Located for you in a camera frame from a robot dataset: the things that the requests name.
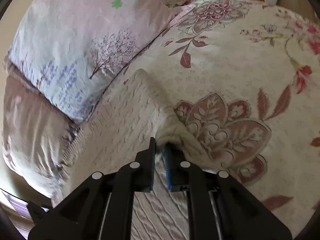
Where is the beige cable-knit sweater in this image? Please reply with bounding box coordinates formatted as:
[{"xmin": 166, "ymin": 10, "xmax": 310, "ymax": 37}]
[{"xmin": 51, "ymin": 68, "xmax": 221, "ymax": 240}]

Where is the pink floral left pillow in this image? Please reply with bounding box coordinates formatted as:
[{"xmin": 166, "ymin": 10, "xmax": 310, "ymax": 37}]
[{"xmin": 3, "ymin": 59, "xmax": 79, "ymax": 198}]

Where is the blue lavender print pillow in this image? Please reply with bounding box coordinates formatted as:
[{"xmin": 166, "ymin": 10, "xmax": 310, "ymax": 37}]
[{"xmin": 8, "ymin": 0, "xmax": 182, "ymax": 122}]

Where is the floral bed sheet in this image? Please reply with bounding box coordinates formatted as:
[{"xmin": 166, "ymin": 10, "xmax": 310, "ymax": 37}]
[{"xmin": 102, "ymin": 0, "xmax": 320, "ymax": 238}]

